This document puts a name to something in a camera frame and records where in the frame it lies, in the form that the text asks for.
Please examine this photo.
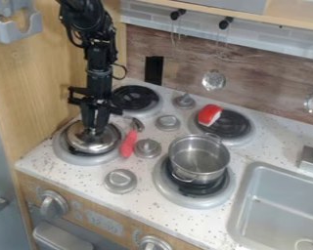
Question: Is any silver pot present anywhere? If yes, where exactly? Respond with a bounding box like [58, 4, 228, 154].
[166, 132, 233, 187]

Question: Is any toy sink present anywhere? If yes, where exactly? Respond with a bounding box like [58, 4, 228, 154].
[225, 161, 313, 250]

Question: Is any silver hanging strainer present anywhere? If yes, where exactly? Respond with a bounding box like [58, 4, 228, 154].
[201, 17, 236, 93]

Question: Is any toy stove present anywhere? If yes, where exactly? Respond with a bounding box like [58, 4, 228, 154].
[52, 83, 257, 210]

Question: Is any grey wall holder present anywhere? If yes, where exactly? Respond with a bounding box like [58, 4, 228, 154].
[0, 0, 45, 45]

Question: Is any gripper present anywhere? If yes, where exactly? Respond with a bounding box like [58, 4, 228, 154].
[66, 73, 125, 135]

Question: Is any tap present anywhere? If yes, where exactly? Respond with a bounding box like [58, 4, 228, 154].
[294, 141, 313, 174]

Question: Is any silver pot lid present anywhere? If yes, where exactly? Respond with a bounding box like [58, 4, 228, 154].
[62, 119, 124, 156]

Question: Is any red and white toy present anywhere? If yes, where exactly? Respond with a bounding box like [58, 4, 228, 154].
[196, 104, 225, 128]

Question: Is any red handled tool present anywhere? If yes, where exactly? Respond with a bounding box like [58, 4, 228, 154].
[118, 117, 147, 159]

